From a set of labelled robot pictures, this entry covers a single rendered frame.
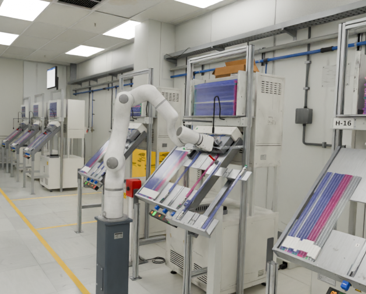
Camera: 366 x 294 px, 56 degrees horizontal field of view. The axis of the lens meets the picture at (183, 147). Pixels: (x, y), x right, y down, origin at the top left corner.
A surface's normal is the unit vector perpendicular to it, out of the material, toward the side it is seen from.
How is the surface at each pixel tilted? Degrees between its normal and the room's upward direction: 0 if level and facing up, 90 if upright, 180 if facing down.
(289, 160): 90
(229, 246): 90
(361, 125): 90
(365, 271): 44
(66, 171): 90
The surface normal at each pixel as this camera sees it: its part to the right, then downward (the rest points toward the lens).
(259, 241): 0.57, 0.07
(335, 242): -0.55, -0.71
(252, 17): -0.82, 0.01
